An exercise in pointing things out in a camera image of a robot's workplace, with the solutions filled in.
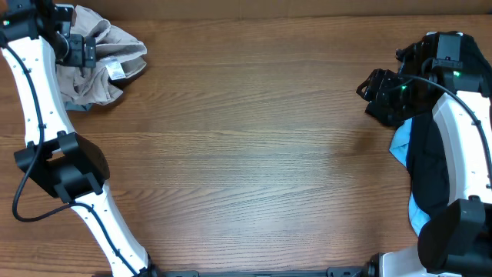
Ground beige khaki shorts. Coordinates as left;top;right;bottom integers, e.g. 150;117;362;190
56;5;148;106

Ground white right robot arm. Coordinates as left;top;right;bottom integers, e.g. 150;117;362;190
357;32;491;276

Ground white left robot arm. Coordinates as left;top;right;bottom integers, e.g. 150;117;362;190
1;0;161;276

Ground light blue garment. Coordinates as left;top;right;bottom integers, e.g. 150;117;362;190
389;119;431;235

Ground folded light blue jeans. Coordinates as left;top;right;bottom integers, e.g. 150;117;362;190
65;102;92;112

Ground black shirt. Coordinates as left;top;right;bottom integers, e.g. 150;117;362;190
386;31;491;218

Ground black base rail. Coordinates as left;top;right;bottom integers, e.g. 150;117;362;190
137;254;383;277

